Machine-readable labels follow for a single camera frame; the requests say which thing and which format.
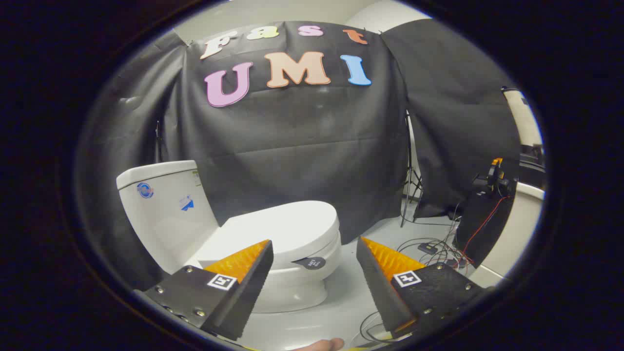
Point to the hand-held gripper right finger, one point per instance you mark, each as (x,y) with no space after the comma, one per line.
(378,287)

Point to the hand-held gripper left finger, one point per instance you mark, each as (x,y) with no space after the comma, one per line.
(246,292)

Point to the white toilet lid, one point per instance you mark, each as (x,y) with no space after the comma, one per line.
(282,229)

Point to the white ceramic toilet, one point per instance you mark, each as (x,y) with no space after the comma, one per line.
(165,219)

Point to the small black box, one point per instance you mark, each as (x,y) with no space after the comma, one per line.
(428,247)

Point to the black draped stand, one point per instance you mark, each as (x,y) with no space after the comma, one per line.
(480,229)

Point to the black light stand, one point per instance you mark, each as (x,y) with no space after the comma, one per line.
(408,161)

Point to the white partition panel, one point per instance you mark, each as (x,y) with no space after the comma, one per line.
(516,229)

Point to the black and orange gripper device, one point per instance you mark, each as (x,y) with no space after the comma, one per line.
(495,183)

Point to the black backdrop cloth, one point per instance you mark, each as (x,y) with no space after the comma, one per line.
(302,141)
(131,131)
(458,122)

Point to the cream upright board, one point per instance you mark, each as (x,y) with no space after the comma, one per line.
(524,117)

